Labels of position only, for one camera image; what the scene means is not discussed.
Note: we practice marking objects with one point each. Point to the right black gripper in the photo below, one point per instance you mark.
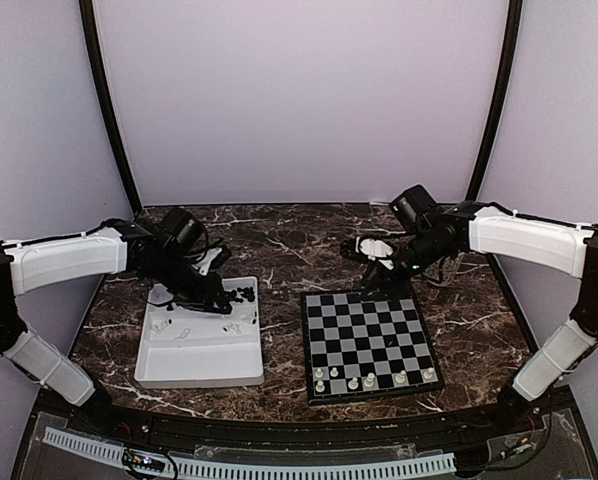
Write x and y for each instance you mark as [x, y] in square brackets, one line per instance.
[374, 282]

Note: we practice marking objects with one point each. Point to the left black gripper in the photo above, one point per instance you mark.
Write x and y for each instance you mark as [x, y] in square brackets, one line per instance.
[203, 301]

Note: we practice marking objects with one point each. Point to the white chess queen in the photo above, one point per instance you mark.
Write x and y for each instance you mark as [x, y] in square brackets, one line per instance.
[369, 382]

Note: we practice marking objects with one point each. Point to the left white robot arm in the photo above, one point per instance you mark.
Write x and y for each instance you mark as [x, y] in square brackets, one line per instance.
[45, 284]

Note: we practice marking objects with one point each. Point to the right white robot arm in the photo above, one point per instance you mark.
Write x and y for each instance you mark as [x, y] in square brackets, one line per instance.
[551, 264]

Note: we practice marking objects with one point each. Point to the white plastic compartment tray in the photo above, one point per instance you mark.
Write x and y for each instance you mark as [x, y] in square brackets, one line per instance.
[180, 348]

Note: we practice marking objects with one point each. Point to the white mug orange inside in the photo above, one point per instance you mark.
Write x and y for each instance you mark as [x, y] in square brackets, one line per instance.
[443, 272]

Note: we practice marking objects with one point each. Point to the black and grey chessboard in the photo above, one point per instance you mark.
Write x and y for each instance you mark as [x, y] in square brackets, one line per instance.
[358, 336]

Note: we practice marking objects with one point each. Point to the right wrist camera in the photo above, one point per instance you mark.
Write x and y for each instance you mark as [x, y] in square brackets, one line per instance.
[415, 209]

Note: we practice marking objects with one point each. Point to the black front rail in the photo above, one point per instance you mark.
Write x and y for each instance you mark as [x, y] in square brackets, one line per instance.
[464, 427]

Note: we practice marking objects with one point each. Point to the white slotted cable duct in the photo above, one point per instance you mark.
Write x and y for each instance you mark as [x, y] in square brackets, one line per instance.
[224, 463]

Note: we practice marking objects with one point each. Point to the right black frame post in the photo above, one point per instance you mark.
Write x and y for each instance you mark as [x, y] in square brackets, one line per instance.
[497, 103]

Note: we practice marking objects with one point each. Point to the black frame post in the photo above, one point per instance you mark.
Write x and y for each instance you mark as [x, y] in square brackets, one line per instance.
[98, 73]
[497, 103]

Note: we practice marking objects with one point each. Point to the left black frame post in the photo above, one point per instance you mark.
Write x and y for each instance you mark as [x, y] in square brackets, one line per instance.
[98, 73]

